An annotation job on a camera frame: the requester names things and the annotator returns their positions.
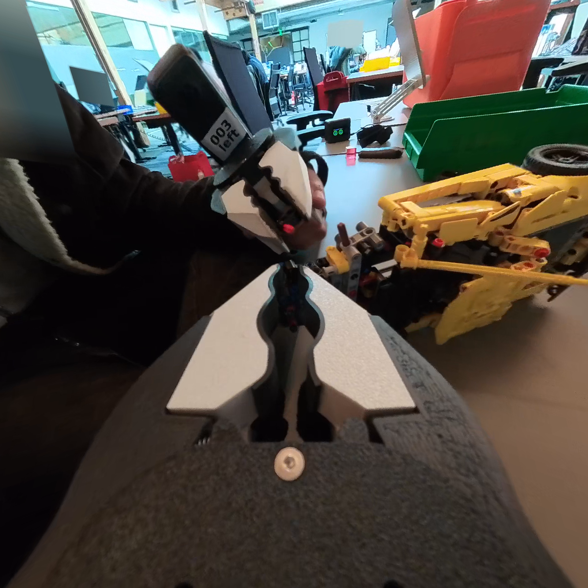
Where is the black grey brick assembly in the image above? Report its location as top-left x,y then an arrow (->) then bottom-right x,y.
276,262 -> 318,331

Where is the red bag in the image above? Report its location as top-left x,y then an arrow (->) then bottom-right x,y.
168,151 -> 216,182

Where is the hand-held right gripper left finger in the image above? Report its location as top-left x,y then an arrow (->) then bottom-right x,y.
166,264 -> 289,442

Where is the person's black jacket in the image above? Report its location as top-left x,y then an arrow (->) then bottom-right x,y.
0,85 -> 221,368

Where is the small black display device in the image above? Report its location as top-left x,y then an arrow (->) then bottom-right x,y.
324,117 -> 352,143

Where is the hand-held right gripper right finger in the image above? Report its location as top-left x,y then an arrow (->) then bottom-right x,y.
296,266 -> 418,442

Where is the red plastic bin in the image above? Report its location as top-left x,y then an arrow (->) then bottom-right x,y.
404,0 -> 552,108

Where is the person's left forearm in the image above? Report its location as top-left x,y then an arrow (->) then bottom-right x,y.
115,177 -> 258,272

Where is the dark monitor screen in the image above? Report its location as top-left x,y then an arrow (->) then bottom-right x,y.
203,30 -> 274,136

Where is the black mesh office chair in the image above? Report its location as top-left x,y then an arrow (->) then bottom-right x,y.
524,51 -> 588,90

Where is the yellow toy brick car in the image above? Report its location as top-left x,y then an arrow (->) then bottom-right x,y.
317,145 -> 588,345

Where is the black strap bundle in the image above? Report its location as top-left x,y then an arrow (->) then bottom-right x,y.
356,124 -> 394,148

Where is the long yellow Lego axle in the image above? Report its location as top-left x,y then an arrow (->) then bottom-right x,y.
394,246 -> 588,285

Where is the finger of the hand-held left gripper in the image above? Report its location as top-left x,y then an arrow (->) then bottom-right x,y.
258,142 -> 315,222
220,182 -> 291,253

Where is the red chair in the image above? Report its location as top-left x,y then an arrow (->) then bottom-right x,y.
316,71 -> 351,113

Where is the green plastic bin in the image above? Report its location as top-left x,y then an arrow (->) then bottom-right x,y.
402,85 -> 588,182

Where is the metal laptop stand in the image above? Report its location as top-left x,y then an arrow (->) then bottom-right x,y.
370,0 -> 430,125

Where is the yellow storage bin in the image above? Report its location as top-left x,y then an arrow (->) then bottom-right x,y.
360,56 -> 402,73

